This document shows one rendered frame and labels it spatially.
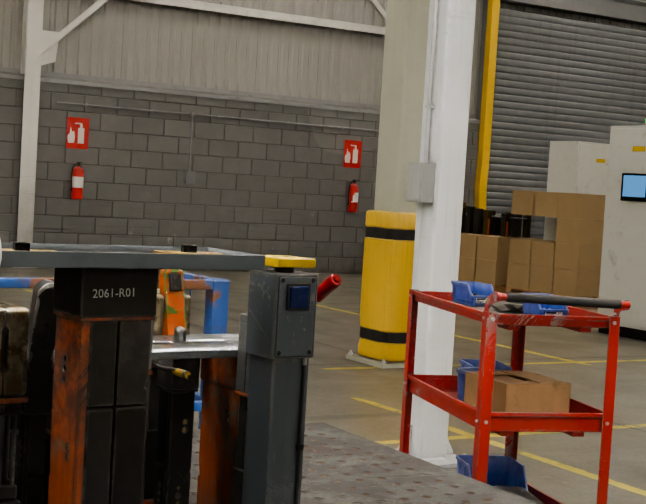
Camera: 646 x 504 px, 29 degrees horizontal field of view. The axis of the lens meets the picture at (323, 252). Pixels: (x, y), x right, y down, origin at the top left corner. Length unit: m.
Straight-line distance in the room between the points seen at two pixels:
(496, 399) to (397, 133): 5.14
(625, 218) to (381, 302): 3.87
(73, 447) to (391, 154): 7.60
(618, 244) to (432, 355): 6.58
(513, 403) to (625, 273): 8.26
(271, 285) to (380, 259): 7.35
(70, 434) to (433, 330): 4.37
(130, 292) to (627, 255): 10.79
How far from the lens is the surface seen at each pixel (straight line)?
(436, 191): 5.76
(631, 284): 12.12
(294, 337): 1.64
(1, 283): 3.65
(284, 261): 1.63
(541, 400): 4.03
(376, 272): 9.00
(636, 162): 12.14
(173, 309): 2.11
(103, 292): 1.49
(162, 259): 1.49
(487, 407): 3.89
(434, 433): 5.90
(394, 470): 2.54
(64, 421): 1.54
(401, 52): 9.02
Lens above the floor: 1.26
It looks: 3 degrees down
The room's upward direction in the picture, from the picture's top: 3 degrees clockwise
